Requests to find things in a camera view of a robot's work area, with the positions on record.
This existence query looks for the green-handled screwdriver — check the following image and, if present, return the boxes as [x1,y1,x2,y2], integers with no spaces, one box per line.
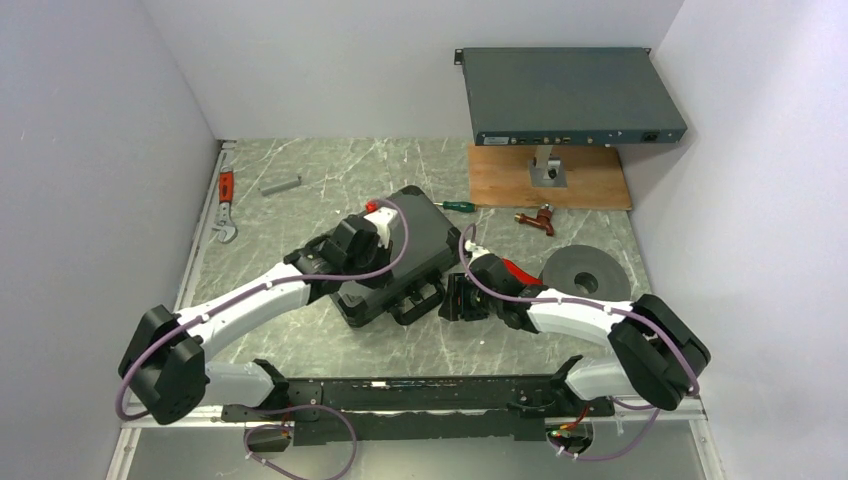
[439,201,477,213]

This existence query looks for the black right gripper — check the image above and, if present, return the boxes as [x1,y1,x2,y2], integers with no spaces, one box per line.
[438,272,501,321]

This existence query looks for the red-handled adjustable wrench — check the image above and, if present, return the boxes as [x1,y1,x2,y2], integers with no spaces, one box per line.
[212,166,238,244]

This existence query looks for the metal device stand bracket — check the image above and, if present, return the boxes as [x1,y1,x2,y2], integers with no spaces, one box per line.
[528,145,567,188]

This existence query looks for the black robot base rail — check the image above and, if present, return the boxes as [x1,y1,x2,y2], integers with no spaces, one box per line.
[222,364,615,446]

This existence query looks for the black foam-lined carrying case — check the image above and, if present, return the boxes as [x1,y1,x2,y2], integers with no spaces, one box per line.
[331,185,460,328]

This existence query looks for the grey rack-mount network device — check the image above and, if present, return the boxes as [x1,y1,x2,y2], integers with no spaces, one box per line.
[454,47,688,147]

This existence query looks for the plywood base board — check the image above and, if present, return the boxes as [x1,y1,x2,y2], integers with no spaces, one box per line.
[468,145,633,210]

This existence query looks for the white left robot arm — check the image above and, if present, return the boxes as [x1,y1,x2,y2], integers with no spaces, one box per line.
[115,204,410,425]

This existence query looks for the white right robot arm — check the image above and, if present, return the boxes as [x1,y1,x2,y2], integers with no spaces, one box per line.
[439,252,711,415]

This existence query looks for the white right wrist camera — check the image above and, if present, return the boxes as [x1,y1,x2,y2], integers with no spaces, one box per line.
[463,240,491,263]

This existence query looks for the small grey metal bar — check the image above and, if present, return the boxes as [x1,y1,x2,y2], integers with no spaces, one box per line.
[259,175,302,197]

